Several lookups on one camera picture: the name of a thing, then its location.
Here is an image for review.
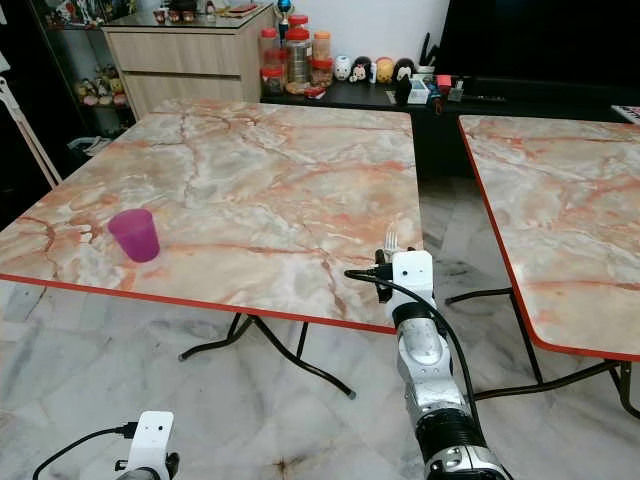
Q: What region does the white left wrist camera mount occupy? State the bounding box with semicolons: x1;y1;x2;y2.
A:
125;410;177;471

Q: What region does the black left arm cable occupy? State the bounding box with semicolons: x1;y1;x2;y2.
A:
32;423;139;480

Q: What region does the light wooden drawer cabinet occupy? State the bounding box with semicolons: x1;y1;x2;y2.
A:
102;5;276;120

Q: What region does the yellow round plush toy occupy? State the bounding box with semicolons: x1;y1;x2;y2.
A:
373;56;396;84

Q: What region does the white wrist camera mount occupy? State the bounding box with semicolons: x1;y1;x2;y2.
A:
125;410;177;471
390;249;437;309

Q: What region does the black flat television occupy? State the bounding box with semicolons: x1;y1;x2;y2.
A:
435;0;640;80

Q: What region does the clear jar orange lid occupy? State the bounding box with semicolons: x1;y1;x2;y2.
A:
312;30;333;63

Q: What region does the large clear jar red lid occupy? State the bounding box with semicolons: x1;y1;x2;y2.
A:
283;28;314;93

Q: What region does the white sandal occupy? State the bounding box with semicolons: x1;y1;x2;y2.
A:
68;134;112;157

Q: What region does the silver metal fork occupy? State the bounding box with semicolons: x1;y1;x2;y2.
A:
383;224;402;263

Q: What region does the black glass display cabinet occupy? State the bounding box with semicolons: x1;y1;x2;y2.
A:
22;0;123;137

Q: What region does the purple plastic cup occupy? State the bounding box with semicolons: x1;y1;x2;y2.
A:
108;208;160;264

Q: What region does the white folded stand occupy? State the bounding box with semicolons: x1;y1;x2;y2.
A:
0;77;64;189

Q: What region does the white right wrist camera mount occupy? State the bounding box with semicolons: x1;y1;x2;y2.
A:
390;249;437;309

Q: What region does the small white box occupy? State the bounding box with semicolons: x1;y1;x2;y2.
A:
407;78;432;105

